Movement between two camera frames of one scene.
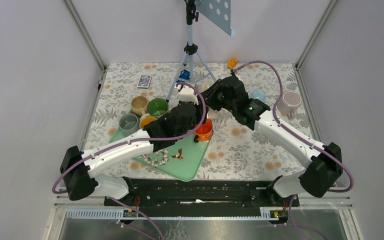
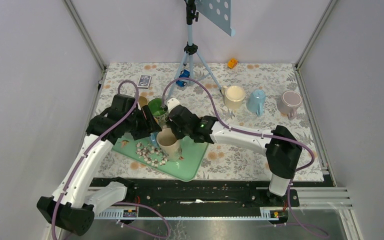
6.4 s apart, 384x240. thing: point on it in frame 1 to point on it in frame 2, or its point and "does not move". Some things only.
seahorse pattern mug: [212, 114] to [170, 146]
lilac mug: [290, 101] does not move
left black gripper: [200, 114] to [149, 124]
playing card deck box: [144, 81] does not move
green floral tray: [180, 160] does not move
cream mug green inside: [157, 107] does not move
